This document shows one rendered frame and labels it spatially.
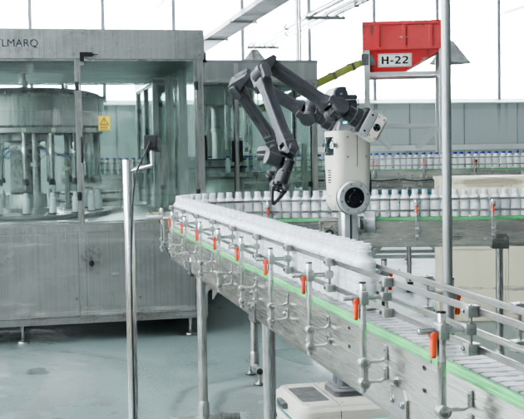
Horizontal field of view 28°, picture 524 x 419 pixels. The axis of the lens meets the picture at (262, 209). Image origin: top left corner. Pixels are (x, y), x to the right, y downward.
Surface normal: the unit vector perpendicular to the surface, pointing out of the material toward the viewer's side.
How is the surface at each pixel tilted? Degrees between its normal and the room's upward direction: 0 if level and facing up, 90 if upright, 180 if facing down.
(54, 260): 90
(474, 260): 90
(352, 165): 101
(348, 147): 90
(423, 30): 89
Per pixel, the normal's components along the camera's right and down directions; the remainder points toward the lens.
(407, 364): -0.98, 0.03
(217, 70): 0.22, 0.05
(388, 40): -0.10, 0.05
